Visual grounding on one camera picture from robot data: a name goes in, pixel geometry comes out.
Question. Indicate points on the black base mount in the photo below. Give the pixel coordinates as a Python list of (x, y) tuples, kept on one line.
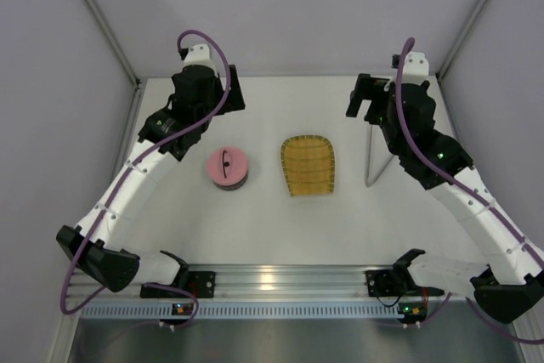
[(390, 283), (200, 284)]

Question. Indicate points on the pink round lid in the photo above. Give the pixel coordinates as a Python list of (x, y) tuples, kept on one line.
[(227, 165)]

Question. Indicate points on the green woven bamboo tray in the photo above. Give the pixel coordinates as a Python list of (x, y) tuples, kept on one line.
[(308, 165)]

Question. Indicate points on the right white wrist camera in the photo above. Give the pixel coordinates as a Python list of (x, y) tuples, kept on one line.
[(415, 68)]

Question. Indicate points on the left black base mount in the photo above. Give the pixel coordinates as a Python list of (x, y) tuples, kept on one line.
[(200, 284)]

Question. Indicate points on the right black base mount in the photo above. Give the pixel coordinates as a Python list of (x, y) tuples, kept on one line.
[(390, 283)]

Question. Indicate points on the aluminium mounting rail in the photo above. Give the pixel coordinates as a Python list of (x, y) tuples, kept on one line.
[(236, 283)]

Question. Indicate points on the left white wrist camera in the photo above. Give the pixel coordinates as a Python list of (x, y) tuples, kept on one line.
[(199, 54)]

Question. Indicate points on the slotted cable duct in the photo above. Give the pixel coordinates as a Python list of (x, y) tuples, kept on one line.
[(252, 311)]

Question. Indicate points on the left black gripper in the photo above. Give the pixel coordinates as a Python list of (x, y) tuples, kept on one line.
[(234, 88)]

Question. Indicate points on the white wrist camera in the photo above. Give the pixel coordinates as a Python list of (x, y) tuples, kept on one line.
[(199, 54), (415, 68)]

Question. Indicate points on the steel round lunch bowl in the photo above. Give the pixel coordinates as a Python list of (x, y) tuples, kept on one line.
[(233, 186)]

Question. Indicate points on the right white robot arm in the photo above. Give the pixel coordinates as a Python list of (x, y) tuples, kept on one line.
[(510, 280)]

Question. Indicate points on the silver metal tongs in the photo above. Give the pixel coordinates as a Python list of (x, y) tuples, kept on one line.
[(372, 175)]

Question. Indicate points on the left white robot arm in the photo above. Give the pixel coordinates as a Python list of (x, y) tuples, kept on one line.
[(97, 242)]

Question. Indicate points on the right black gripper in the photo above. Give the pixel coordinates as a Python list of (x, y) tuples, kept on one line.
[(362, 93)]

